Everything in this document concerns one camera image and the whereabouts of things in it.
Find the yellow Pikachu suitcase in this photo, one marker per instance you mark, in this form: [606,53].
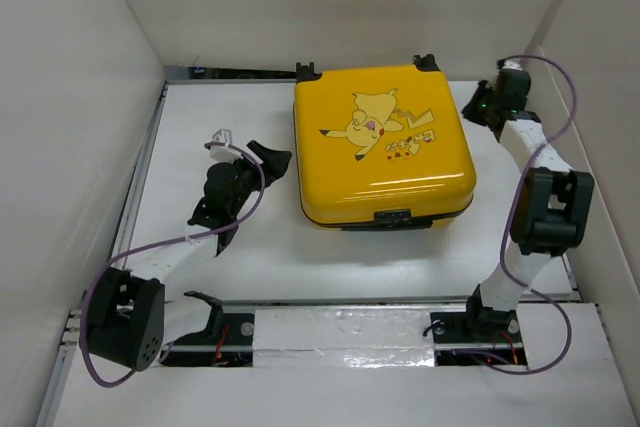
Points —
[380,148]

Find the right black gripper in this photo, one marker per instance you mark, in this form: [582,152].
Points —
[469,110]

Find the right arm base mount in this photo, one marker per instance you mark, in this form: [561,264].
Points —
[456,345]

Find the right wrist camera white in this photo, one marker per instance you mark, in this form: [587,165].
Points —
[510,64]

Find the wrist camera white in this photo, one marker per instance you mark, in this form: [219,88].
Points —
[221,147]
[510,64]

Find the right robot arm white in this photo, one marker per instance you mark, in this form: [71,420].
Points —
[550,207]

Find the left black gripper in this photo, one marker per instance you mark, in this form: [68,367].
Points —
[275,162]

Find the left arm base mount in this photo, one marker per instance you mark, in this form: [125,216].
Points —
[225,342]

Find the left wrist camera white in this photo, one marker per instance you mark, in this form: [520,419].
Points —
[221,147]

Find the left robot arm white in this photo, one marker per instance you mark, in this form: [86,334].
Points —
[127,315]

